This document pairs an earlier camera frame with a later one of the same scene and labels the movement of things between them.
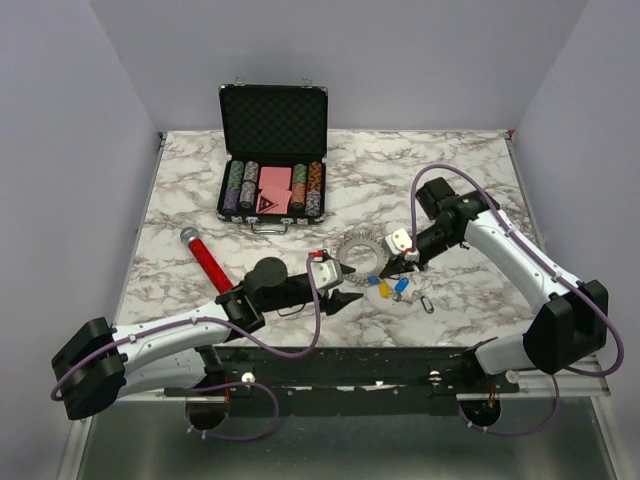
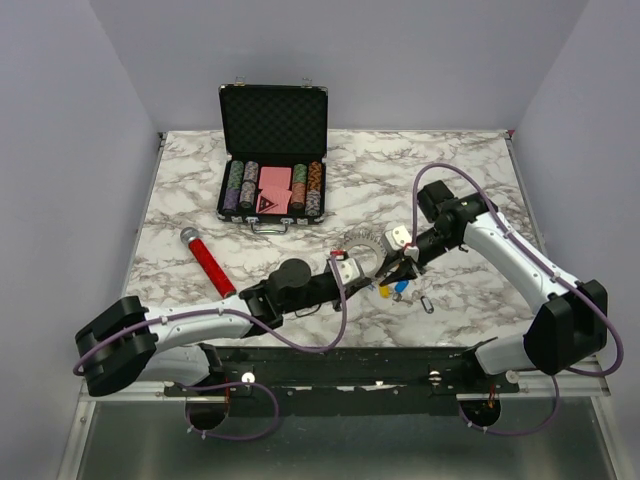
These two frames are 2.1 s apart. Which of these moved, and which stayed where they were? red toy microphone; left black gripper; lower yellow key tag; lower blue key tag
Moved: left black gripper
Stayed: lower blue key tag; red toy microphone; lower yellow key tag
